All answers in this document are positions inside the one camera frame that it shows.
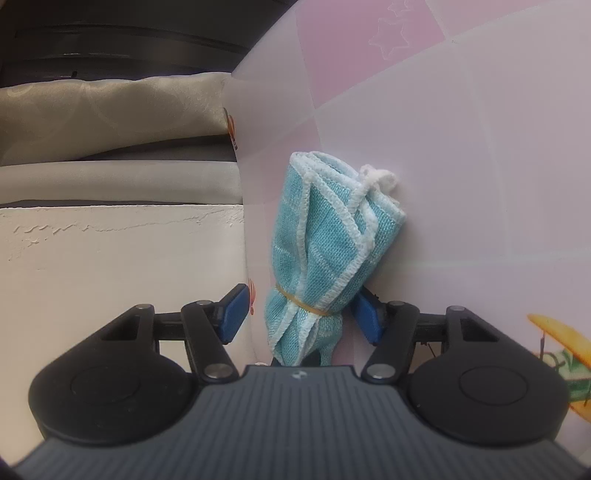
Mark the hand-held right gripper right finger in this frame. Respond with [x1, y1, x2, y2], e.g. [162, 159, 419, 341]
[352, 285, 502, 385]

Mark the blue towel with rubber band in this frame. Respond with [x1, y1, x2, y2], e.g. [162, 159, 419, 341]
[264, 150, 408, 367]

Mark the pink printed table cover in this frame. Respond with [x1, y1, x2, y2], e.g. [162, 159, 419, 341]
[222, 0, 591, 439]

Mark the beige cloth cover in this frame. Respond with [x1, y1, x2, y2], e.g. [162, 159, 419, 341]
[0, 71, 236, 164]

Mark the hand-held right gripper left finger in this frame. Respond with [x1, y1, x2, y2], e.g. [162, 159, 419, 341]
[98, 283, 250, 385]

